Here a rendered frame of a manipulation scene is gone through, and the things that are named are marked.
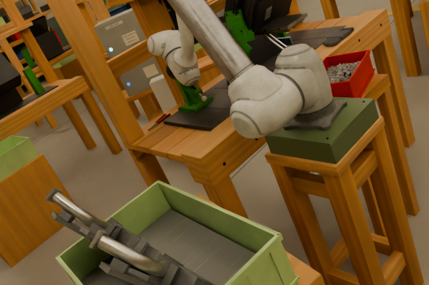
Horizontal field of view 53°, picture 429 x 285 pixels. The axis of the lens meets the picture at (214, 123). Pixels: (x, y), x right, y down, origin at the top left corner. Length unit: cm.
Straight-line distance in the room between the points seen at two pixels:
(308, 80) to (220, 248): 59
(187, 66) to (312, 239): 88
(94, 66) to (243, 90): 97
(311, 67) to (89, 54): 109
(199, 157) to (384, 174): 70
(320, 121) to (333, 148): 13
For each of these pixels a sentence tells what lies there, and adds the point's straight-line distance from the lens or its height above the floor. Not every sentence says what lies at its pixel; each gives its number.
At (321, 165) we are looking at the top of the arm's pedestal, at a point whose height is 85.
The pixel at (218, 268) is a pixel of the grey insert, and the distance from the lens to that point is 125.
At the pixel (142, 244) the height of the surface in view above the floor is 101.
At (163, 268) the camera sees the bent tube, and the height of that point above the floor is 105.
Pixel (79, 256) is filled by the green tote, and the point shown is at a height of 92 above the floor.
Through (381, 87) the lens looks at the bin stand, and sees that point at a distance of 205.
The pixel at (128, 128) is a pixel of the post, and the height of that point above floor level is 96.
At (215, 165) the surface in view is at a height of 83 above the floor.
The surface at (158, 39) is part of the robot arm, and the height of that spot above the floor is 132.
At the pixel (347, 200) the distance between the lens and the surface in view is 153.
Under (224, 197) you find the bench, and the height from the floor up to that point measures 68.
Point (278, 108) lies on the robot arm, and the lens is 133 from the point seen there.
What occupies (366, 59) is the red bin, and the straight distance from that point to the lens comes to 205.
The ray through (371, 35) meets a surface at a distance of 256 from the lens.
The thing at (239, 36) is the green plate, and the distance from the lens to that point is 216.
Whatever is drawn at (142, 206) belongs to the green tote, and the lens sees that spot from 154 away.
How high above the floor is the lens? 164
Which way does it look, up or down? 23 degrees down
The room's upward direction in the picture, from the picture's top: 24 degrees counter-clockwise
